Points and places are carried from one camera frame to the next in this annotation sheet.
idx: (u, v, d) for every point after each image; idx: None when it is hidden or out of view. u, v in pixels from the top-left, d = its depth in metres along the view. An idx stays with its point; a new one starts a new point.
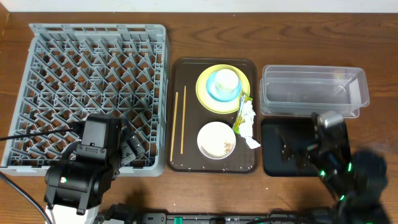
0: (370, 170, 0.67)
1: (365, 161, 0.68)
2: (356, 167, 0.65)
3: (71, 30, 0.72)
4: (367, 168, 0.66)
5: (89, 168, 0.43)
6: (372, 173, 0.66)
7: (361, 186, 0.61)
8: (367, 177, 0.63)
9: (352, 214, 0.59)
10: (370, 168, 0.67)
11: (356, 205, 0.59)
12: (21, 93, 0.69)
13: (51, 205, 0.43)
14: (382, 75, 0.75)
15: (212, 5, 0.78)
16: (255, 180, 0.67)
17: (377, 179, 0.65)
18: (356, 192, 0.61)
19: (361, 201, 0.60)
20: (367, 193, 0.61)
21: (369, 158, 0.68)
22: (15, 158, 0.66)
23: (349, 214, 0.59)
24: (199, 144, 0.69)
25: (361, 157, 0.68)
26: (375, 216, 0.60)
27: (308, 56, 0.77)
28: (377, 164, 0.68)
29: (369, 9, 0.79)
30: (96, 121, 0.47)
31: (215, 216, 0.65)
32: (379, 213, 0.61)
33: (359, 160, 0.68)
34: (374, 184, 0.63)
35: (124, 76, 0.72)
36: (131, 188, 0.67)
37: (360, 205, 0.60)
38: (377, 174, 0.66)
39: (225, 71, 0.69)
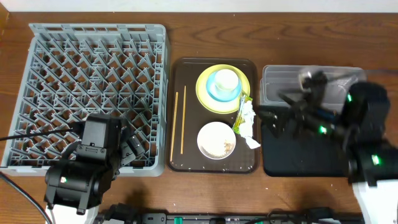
0: (379, 107, 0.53)
1: (376, 104, 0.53)
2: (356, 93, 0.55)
3: (71, 30, 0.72)
4: (364, 96, 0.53)
5: (89, 168, 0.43)
6: (383, 112, 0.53)
7: (361, 120, 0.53)
8: (368, 105, 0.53)
9: (358, 154, 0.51)
10: (368, 94, 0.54)
11: (357, 132, 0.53)
12: (21, 93, 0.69)
13: (51, 205, 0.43)
14: (382, 75, 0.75)
15: (212, 5, 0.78)
16: (255, 180, 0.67)
17: (380, 102, 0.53)
18: (355, 130, 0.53)
19: (367, 134, 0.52)
20: (370, 126, 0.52)
21: (380, 100, 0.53)
22: (16, 158, 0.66)
23: (354, 147, 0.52)
24: (199, 144, 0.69)
25: (377, 96, 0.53)
26: (384, 157, 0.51)
27: (308, 56, 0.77)
28: (380, 100, 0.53)
29: (370, 9, 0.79)
30: (96, 121, 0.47)
31: (215, 216, 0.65)
32: (387, 146, 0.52)
33: (375, 98, 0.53)
34: (377, 120, 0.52)
35: (124, 76, 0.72)
36: (131, 188, 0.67)
37: (367, 139, 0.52)
38: (376, 99, 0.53)
39: (225, 71, 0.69)
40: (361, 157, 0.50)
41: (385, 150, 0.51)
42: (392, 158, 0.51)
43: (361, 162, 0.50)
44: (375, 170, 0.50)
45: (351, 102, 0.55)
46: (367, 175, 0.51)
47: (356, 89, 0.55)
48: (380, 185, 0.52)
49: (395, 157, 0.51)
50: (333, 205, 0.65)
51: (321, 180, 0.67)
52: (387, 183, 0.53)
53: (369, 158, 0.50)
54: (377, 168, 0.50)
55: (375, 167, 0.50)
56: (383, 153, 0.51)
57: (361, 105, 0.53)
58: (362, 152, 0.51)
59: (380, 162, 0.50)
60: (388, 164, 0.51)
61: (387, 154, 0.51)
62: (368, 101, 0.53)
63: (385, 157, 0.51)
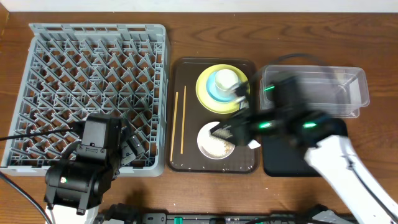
0: (295, 87, 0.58)
1: (292, 85, 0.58)
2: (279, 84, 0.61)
3: (71, 30, 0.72)
4: (285, 82, 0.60)
5: (89, 168, 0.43)
6: (298, 86, 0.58)
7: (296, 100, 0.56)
8: (288, 90, 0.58)
9: (295, 126, 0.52)
10: (285, 81, 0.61)
11: (288, 111, 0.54)
12: (21, 93, 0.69)
13: (51, 205, 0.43)
14: (382, 75, 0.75)
15: (212, 5, 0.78)
16: (255, 180, 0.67)
17: (296, 84, 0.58)
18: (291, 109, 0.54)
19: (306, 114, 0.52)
20: (293, 99, 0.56)
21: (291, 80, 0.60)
22: (15, 158, 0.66)
23: (298, 130, 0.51)
24: (199, 144, 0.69)
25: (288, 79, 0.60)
26: (321, 122, 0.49)
27: (309, 56, 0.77)
28: (291, 80, 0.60)
29: (370, 9, 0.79)
30: (96, 121, 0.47)
31: (215, 216, 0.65)
32: (321, 118, 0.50)
33: (288, 83, 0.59)
34: (296, 92, 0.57)
35: (124, 76, 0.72)
36: (131, 188, 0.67)
37: (306, 118, 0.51)
38: (290, 80, 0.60)
39: (225, 71, 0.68)
40: (297, 128, 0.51)
41: (317, 117, 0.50)
42: (327, 121, 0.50)
43: (298, 133, 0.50)
44: (314, 135, 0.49)
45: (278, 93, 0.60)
46: (306, 138, 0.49)
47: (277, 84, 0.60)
48: (324, 144, 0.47)
49: (326, 118, 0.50)
50: (333, 205, 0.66)
51: (321, 180, 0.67)
52: (325, 147, 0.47)
53: (302, 127, 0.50)
54: (309, 133, 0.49)
55: (313, 132, 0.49)
56: (316, 116, 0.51)
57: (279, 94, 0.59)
58: (296, 123, 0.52)
59: (316, 125, 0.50)
60: (326, 125, 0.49)
61: (321, 119, 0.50)
62: (282, 84, 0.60)
63: (321, 120, 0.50)
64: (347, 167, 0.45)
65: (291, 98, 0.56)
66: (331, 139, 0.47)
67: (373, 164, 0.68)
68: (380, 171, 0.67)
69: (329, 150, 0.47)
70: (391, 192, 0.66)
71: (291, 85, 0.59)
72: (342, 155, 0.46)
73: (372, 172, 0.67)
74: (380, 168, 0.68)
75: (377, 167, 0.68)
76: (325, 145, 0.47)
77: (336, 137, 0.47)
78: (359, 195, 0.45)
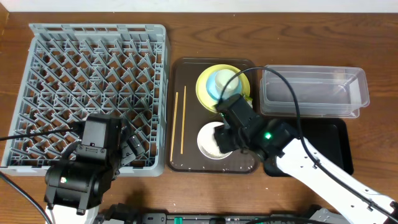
0: (243, 109, 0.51)
1: (239, 107, 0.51)
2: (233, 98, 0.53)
3: (71, 30, 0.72)
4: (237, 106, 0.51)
5: (89, 168, 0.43)
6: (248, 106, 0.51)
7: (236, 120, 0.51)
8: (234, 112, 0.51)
9: (255, 142, 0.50)
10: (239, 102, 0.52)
11: (245, 129, 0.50)
12: (21, 93, 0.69)
13: (51, 205, 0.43)
14: (382, 75, 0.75)
15: (212, 5, 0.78)
16: (255, 180, 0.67)
17: (241, 106, 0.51)
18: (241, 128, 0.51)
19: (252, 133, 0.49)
20: (248, 119, 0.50)
21: (240, 100, 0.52)
22: (15, 158, 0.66)
23: (257, 143, 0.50)
24: (199, 144, 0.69)
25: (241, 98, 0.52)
26: (277, 132, 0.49)
27: (308, 56, 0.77)
28: (239, 103, 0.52)
29: (370, 9, 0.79)
30: (96, 121, 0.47)
31: (215, 216, 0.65)
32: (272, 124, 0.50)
33: (234, 103, 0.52)
34: (250, 111, 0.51)
35: (124, 76, 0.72)
36: (131, 188, 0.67)
37: (250, 133, 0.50)
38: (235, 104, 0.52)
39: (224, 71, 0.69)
40: (258, 142, 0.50)
41: (274, 129, 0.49)
42: (282, 134, 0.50)
43: (261, 146, 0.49)
44: (274, 145, 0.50)
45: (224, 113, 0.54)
46: (270, 151, 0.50)
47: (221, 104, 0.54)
48: (286, 150, 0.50)
49: (282, 128, 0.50)
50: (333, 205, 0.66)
51: None
52: (292, 154, 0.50)
53: (262, 140, 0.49)
54: (271, 145, 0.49)
55: (273, 143, 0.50)
56: (273, 127, 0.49)
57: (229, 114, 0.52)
58: (257, 138, 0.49)
59: (273, 136, 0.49)
60: (280, 134, 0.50)
61: (278, 129, 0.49)
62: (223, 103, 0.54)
63: (277, 129, 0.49)
64: (313, 165, 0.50)
65: (242, 117, 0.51)
66: (293, 143, 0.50)
67: (373, 164, 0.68)
68: (381, 171, 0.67)
69: (294, 154, 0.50)
70: (391, 192, 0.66)
71: (239, 106, 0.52)
72: (306, 156, 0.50)
73: (372, 173, 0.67)
74: (380, 168, 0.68)
75: (377, 167, 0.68)
76: (288, 152, 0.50)
77: (293, 139, 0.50)
78: (332, 185, 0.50)
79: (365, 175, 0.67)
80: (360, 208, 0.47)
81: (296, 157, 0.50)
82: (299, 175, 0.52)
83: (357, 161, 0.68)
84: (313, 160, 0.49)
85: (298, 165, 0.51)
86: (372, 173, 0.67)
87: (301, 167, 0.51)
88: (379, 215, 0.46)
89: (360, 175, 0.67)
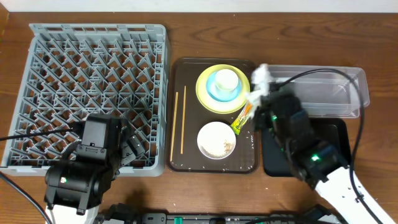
0: (301, 124, 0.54)
1: (298, 119, 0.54)
2: (291, 107, 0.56)
3: (71, 30, 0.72)
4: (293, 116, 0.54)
5: (89, 168, 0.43)
6: (306, 122, 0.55)
7: (289, 131, 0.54)
8: (290, 121, 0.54)
9: (301, 160, 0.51)
10: (298, 116, 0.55)
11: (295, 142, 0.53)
12: (20, 93, 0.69)
13: (51, 205, 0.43)
14: (382, 75, 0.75)
15: (212, 5, 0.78)
16: (255, 180, 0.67)
17: (300, 118, 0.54)
18: (291, 140, 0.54)
19: (300, 147, 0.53)
20: (300, 135, 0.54)
21: (299, 114, 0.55)
22: (15, 158, 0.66)
23: (303, 160, 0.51)
24: (199, 144, 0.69)
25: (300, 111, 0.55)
26: (324, 156, 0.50)
27: (308, 56, 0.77)
28: (297, 116, 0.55)
29: (370, 9, 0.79)
30: (95, 121, 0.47)
31: (215, 216, 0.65)
32: (323, 147, 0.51)
33: (294, 113, 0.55)
34: (305, 128, 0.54)
35: (124, 76, 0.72)
36: (132, 188, 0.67)
37: (300, 149, 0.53)
38: (293, 114, 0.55)
39: (225, 71, 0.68)
40: (303, 160, 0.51)
41: (322, 151, 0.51)
42: (328, 160, 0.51)
43: (305, 166, 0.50)
44: (319, 168, 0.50)
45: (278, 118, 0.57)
46: (314, 173, 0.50)
47: (278, 107, 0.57)
48: (331, 175, 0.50)
49: (329, 154, 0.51)
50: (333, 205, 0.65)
51: None
52: (339, 185, 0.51)
53: (309, 160, 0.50)
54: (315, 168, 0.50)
55: (319, 166, 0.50)
56: (323, 150, 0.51)
57: (283, 121, 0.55)
58: (303, 156, 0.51)
59: (320, 159, 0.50)
60: (328, 159, 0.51)
61: (326, 152, 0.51)
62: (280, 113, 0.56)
63: (326, 153, 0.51)
64: (356, 199, 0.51)
65: (298, 130, 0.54)
66: (338, 172, 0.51)
67: (373, 164, 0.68)
68: (380, 170, 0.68)
69: (339, 188, 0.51)
70: (391, 193, 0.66)
71: (297, 118, 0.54)
72: (351, 187, 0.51)
73: (372, 173, 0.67)
74: (380, 168, 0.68)
75: (377, 167, 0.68)
76: (333, 178, 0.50)
77: (337, 168, 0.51)
78: (360, 213, 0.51)
79: (365, 175, 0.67)
80: None
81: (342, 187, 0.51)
82: (331, 197, 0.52)
83: (357, 161, 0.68)
84: (357, 193, 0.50)
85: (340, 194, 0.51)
86: (372, 173, 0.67)
87: (342, 196, 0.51)
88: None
89: (360, 175, 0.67)
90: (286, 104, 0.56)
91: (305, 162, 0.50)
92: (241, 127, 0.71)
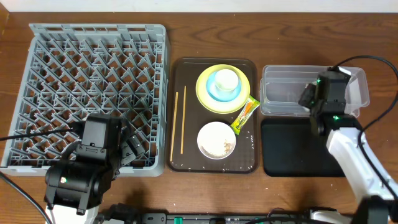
0: (339, 89, 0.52)
1: (337, 85, 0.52)
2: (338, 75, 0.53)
3: (71, 30, 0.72)
4: (334, 81, 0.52)
5: (89, 168, 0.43)
6: (345, 91, 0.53)
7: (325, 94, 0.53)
8: (329, 85, 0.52)
9: (324, 117, 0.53)
10: (341, 82, 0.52)
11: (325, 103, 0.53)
12: (20, 93, 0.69)
13: (51, 205, 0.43)
14: (382, 75, 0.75)
15: (211, 5, 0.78)
16: (255, 180, 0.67)
17: (342, 84, 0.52)
18: (323, 102, 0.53)
19: (329, 109, 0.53)
20: (334, 99, 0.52)
21: (342, 82, 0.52)
22: (15, 158, 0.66)
23: (326, 118, 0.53)
24: (199, 144, 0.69)
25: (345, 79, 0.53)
26: (346, 121, 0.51)
27: (308, 56, 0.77)
28: (339, 81, 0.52)
29: (370, 9, 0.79)
30: (95, 121, 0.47)
31: (216, 216, 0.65)
32: (347, 117, 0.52)
33: (337, 79, 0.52)
34: (342, 94, 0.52)
35: (124, 76, 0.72)
36: (132, 188, 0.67)
37: (329, 110, 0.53)
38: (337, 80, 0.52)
39: (224, 71, 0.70)
40: (326, 118, 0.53)
41: (346, 118, 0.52)
42: (347, 126, 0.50)
43: (326, 123, 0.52)
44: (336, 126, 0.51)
45: (321, 82, 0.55)
46: (329, 127, 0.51)
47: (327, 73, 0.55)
48: (343, 130, 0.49)
49: (352, 124, 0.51)
50: (334, 205, 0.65)
51: (321, 180, 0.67)
52: (344, 131, 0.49)
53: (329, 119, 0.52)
54: (333, 125, 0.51)
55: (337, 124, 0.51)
56: (347, 119, 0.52)
57: (325, 84, 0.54)
58: (327, 116, 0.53)
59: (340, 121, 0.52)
60: (348, 123, 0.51)
61: (349, 119, 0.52)
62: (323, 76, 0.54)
63: (349, 118, 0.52)
64: (356, 146, 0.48)
65: (333, 94, 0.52)
66: (350, 128, 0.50)
67: None
68: None
69: (344, 133, 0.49)
70: None
71: (338, 84, 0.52)
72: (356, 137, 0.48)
73: None
74: None
75: None
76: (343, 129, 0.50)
77: (353, 129, 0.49)
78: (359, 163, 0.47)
79: None
80: (374, 184, 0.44)
81: (346, 133, 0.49)
82: (336, 144, 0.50)
83: None
84: (359, 139, 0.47)
85: (343, 139, 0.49)
86: None
87: (345, 140, 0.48)
88: (385, 196, 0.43)
89: None
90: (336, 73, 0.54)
91: (326, 120, 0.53)
92: (241, 127, 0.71)
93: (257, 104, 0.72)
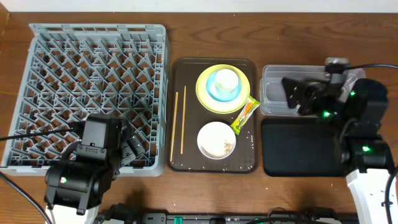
0: (376, 112, 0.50)
1: (377, 107, 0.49)
2: (379, 92, 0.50)
3: (71, 30, 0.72)
4: (374, 99, 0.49)
5: (89, 168, 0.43)
6: (382, 112, 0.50)
7: (360, 113, 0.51)
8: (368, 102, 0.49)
9: (351, 144, 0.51)
10: (381, 101, 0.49)
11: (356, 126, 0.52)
12: (20, 93, 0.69)
13: (51, 205, 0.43)
14: (383, 75, 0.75)
15: (211, 5, 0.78)
16: (255, 180, 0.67)
17: (382, 104, 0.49)
18: (354, 122, 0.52)
19: (359, 133, 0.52)
20: (367, 122, 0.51)
21: (385, 102, 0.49)
22: (15, 158, 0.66)
23: (354, 144, 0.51)
24: (199, 144, 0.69)
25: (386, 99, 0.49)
26: (375, 152, 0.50)
27: (308, 56, 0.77)
28: (380, 101, 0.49)
29: (370, 9, 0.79)
30: (95, 121, 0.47)
31: (215, 216, 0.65)
32: (378, 144, 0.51)
33: (378, 98, 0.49)
34: (376, 117, 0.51)
35: (124, 76, 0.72)
36: (132, 188, 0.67)
37: (357, 134, 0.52)
38: (377, 98, 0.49)
39: (225, 71, 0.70)
40: (353, 146, 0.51)
41: (376, 149, 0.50)
42: (375, 162, 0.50)
43: (352, 150, 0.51)
44: (363, 159, 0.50)
45: (356, 98, 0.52)
46: (356, 159, 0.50)
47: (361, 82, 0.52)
48: (370, 172, 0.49)
49: (382, 157, 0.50)
50: (334, 205, 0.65)
51: (321, 180, 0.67)
52: (372, 181, 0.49)
53: (358, 147, 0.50)
54: (361, 157, 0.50)
55: (365, 156, 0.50)
56: (377, 149, 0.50)
57: (362, 100, 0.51)
58: (355, 142, 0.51)
59: (370, 152, 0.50)
60: (379, 155, 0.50)
61: (379, 150, 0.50)
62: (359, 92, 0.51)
63: (379, 148, 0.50)
64: (382, 203, 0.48)
65: (367, 116, 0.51)
66: (382, 172, 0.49)
67: None
68: None
69: (373, 182, 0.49)
70: None
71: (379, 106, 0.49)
72: (383, 190, 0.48)
73: None
74: None
75: None
76: (372, 173, 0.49)
77: (381, 169, 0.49)
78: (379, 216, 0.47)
79: None
80: None
81: (374, 186, 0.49)
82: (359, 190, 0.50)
83: None
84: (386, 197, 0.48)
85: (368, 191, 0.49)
86: None
87: (370, 193, 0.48)
88: None
89: None
90: (375, 87, 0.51)
91: (351, 146, 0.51)
92: (241, 127, 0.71)
93: (257, 104, 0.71)
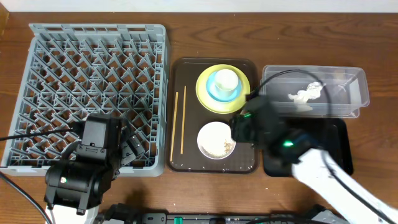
0: (267, 114, 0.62)
1: (263, 112, 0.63)
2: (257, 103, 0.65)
3: (71, 30, 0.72)
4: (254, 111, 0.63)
5: (89, 168, 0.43)
6: (272, 114, 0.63)
7: (262, 122, 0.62)
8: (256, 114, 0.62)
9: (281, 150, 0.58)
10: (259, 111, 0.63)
11: (270, 135, 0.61)
12: (20, 93, 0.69)
13: (51, 205, 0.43)
14: (383, 75, 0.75)
15: (211, 5, 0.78)
16: (255, 180, 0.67)
17: (265, 111, 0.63)
18: (267, 132, 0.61)
19: (277, 138, 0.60)
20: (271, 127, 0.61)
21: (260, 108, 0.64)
22: (15, 158, 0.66)
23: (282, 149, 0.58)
24: (199, 144, 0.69)
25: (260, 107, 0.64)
26: (298, 142, 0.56)
27: (308, 56, 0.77)
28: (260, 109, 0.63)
29: (370, 9, 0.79)
30: (95, 121, 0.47)
31: (216, 216, 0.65)
32: (296, 134, 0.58)
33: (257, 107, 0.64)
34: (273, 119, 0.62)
35: (124, 76, 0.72)
36: (132, 188, 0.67)
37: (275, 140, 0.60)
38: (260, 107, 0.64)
39: (225, 71, 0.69)
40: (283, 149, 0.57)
41: (296, 138, 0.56)
42: (304, 147, 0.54)
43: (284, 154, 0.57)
44: (295, 153, 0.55)
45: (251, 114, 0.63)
46: (292, 158, 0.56)
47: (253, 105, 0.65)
48: (306, 158, 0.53)
49: (304, 139, 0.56)
50: None
51: None
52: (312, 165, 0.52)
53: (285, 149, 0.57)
54: (294, 150, 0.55)
55: (294, 150, 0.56)
56: (296, 137, 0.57)
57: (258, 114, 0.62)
58: (282, 147, 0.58)
59: (294, 145, 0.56)
60: (301, 145, 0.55)
61: (298, 139, 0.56)
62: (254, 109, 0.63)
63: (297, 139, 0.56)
64: (329, 175, 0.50)
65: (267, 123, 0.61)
66: (312, 153, 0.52)
67: (374, 164, 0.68)
68: (381, 170, 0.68)
69: (311, 167, 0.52)
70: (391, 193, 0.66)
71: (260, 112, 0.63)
72: (323, 165, 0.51)
73: (372, 172, 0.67)
74: (381, 168, 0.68)
75: (378, 167, 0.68)
76: (306, 160, 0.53)
77: (311, 150, 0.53)
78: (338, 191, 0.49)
79: (365, 175, 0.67)
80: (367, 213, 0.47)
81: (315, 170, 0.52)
82: (313, 182, 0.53)
83: (358, 160, 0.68)
84: (328, 170, 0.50)
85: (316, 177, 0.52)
86: (372, 173, 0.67)
87: (318, 177, 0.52)
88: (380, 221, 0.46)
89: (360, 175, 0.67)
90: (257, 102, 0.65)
91: (283, 149, 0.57)
92: None
93: None
